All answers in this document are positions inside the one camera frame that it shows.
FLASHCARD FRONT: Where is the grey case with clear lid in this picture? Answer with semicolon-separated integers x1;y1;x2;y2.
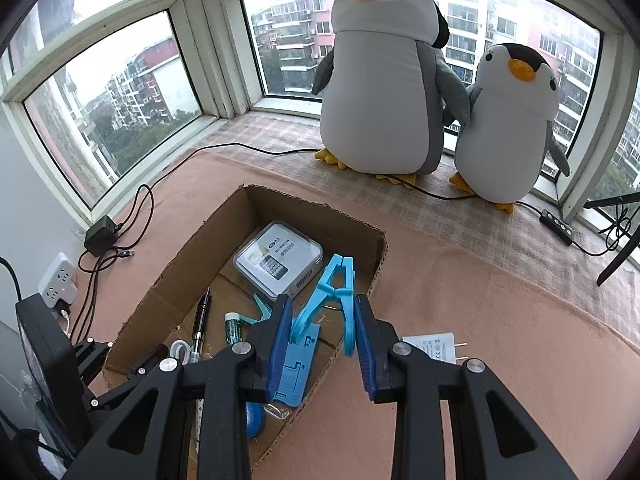
232;220;324;303

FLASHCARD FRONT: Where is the blue round tape measure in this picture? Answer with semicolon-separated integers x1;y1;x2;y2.
245;402;264;441

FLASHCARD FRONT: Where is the black pen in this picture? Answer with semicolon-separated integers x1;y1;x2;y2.
191;287;212;361

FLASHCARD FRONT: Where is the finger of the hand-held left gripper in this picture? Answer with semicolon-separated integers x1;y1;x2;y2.
75;339;116;379
87;344;171;414

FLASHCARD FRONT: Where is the checked pale mat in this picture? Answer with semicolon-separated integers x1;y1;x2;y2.
200;110;640;346

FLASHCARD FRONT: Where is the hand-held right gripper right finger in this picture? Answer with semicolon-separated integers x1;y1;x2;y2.
354;294;581;480

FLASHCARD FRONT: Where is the light blue plastic clip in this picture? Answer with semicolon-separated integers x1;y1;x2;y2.
291;254;358;358

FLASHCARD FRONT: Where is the white plug adapter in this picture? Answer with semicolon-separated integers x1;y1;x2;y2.
402;332;468;365

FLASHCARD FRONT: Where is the black tripod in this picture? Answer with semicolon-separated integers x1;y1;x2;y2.
585;195;640;287

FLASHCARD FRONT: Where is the black charger brick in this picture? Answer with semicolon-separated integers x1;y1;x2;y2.
83;215;121;257

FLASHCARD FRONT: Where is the brown cardboard box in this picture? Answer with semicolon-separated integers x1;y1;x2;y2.
101;185;388;471

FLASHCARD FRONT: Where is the large penguin plush toy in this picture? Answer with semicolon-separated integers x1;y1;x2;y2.
311;0;471;188

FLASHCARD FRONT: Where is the green lip balm stick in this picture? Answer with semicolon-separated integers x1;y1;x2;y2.
224;311;243;347

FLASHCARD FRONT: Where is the small penguin plush toy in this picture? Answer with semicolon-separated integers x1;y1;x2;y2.
448;42;571;213

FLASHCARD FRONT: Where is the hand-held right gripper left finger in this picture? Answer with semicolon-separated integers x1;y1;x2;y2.
62;294;294;480

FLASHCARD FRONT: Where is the black ring light cable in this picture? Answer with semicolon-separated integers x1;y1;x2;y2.
147;142;626;261

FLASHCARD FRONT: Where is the white power strip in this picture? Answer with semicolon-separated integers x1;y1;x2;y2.
37;252;79;311

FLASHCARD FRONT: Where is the blue phone stand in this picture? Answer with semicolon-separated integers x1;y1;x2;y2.
241;292;322;407

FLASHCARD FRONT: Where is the black inline remote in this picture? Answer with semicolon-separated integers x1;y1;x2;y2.
539;209;574;247

